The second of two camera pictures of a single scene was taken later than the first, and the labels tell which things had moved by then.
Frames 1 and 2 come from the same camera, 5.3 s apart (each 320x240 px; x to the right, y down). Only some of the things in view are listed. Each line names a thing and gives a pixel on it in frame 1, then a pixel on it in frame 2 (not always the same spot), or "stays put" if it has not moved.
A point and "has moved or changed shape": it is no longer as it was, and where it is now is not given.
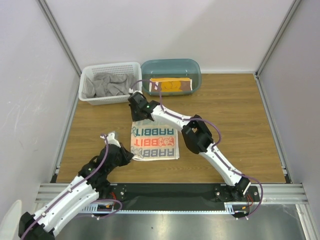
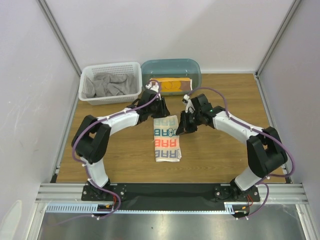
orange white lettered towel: [154, 140] has moved or changed shape
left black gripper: [127, 155] to [163, 109]
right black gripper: [136, 110] to [188, 121]
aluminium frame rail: [272, 194] stays put
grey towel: [102, 84] stays put
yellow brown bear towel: [171, 84] stays put
